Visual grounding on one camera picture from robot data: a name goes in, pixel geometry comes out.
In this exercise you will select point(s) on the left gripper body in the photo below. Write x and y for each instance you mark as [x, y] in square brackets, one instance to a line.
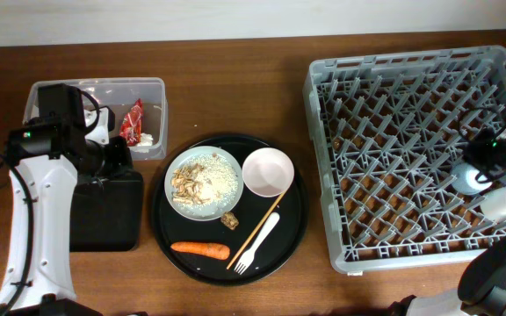
[113, 157]

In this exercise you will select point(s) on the blue cup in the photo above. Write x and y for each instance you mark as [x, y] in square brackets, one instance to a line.
[468, 180]

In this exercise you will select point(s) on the cream cup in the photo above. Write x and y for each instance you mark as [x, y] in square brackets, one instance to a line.
[494, 205]

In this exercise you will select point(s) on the red snack wrapper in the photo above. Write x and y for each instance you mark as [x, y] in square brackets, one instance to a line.
[130, 129]

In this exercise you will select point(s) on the white tissue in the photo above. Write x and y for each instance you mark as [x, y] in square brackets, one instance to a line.
[145, 142]

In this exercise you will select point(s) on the pink bowl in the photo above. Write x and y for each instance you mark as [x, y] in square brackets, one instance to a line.
[268, 172]

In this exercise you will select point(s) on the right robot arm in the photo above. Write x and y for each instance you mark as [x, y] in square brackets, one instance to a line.
[482, 287]

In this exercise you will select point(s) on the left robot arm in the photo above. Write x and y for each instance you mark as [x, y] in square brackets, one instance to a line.
[47, 159]

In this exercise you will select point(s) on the grey dishwasher rack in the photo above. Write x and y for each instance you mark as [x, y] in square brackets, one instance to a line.
[387, 131]

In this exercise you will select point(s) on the clear plastic bin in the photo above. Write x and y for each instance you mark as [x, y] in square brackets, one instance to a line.
[120, 95]

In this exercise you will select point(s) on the black rectangular tray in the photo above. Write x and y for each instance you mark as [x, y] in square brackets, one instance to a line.
[106, 216]

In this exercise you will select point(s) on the grey plate with rice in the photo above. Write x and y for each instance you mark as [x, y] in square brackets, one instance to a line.
[203, 183]

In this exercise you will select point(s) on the round black tray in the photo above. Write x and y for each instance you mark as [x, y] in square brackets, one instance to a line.
[170, 226]

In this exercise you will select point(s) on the brown food chunk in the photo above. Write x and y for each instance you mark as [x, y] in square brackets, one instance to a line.
[229, 220]

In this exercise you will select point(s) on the orange carrot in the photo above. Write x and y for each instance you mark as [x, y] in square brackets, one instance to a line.
[212, 250]

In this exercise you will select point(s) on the wooden chopstick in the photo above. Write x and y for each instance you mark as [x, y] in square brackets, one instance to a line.
[256, 229]

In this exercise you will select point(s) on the white plastic fork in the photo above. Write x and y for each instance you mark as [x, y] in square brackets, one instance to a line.
[248, 257]

